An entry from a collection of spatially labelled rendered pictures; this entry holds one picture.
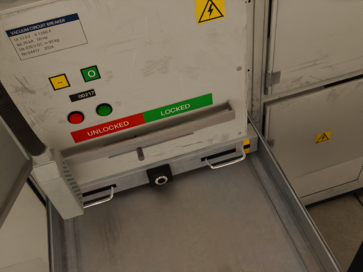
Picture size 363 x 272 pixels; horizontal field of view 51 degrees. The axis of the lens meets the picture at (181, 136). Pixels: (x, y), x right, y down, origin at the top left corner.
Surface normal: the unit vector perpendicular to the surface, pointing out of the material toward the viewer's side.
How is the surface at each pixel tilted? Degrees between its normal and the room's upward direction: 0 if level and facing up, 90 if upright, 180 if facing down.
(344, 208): 0
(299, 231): 0
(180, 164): 90
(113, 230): 0
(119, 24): 90
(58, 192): 90
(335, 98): 90
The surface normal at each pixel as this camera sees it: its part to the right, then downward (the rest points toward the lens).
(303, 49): 0.27, 0.70
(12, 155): 0.98, 0.06
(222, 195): -0.12, -0.66
